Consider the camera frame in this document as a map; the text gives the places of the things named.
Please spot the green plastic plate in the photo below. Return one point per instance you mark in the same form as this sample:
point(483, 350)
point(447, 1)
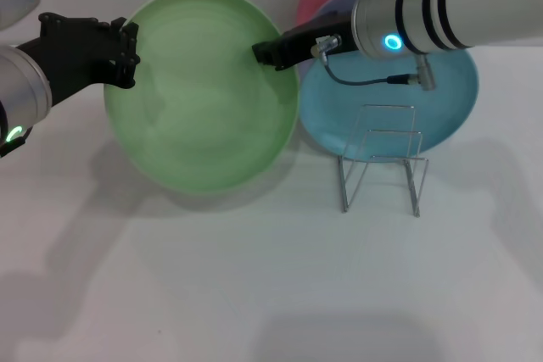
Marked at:
point(203, 95)

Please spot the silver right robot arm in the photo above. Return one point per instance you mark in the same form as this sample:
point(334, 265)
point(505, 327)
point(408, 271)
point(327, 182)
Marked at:
point(445, 1)

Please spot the purple plastic plate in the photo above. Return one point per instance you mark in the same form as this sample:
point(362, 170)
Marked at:
point(339, 5)

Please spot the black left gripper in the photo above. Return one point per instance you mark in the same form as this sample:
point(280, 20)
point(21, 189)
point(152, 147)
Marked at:
point(72, 57)

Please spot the light blue plastic plate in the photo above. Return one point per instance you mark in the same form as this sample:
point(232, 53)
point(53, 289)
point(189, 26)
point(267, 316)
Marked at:
point(382, 82)

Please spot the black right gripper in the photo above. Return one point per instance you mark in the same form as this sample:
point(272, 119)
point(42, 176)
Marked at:
point(314, 35)

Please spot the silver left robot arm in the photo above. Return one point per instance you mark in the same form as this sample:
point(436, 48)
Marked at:
point(21, 82)

